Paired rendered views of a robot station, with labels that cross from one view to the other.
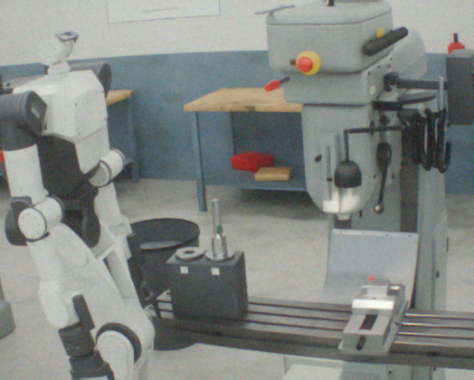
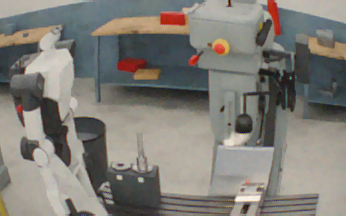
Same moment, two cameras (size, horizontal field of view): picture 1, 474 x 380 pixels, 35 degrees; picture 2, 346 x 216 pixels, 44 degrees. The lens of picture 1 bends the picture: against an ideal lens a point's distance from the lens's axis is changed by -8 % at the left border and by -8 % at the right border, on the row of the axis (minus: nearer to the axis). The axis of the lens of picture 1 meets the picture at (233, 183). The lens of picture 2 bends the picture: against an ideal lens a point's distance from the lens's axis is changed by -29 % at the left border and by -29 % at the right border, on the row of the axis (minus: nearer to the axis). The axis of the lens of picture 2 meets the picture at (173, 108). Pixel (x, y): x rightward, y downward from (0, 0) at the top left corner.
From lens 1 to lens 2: 33 cm
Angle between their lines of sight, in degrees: 9
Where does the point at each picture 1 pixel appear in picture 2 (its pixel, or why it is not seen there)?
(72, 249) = (59, 168)
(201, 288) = (131, 189)
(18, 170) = (31, 124)
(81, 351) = not seen: outside the picture
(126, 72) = (60, 15)
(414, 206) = (273, 130)
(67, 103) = (55, 76)
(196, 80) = (99, 15)
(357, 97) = (251, 69)
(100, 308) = (77, 202)
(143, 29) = not seen: outside the picture
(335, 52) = (239, 42)
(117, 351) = not seen: outside the picture
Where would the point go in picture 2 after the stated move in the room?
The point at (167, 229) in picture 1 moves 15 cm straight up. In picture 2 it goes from (84, 124) to (83, 106)
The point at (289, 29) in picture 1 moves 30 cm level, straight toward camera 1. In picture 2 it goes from (207, 23) to (219, 44)
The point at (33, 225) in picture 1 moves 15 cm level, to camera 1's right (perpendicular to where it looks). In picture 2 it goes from (42, 159) to (74, 159)
